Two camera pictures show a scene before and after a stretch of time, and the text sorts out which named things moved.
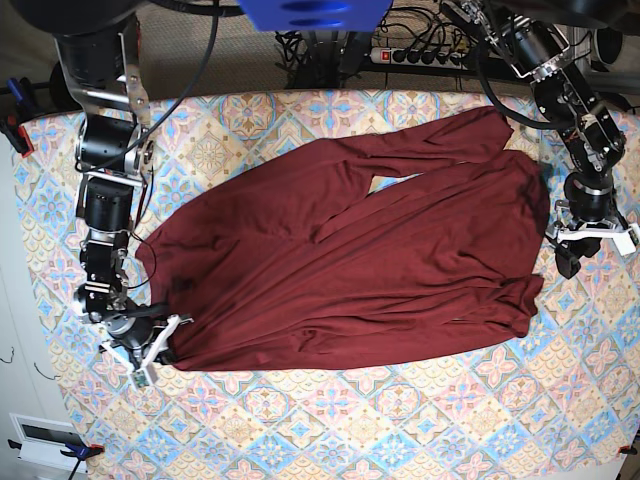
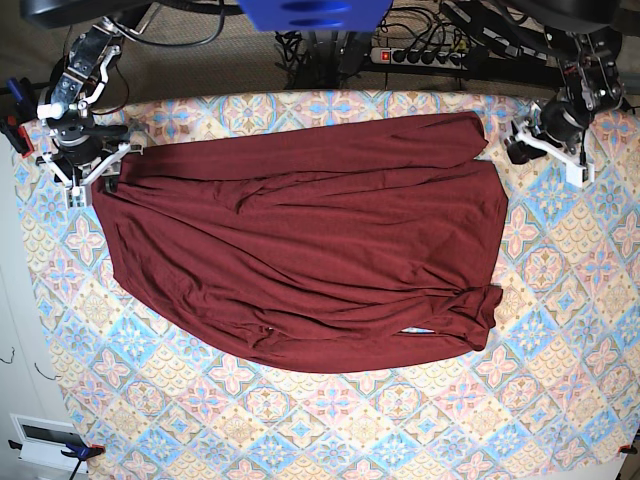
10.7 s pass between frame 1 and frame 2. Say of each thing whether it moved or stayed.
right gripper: moved
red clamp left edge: stayed
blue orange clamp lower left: stayed
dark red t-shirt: moved
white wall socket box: stayed
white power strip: stayed
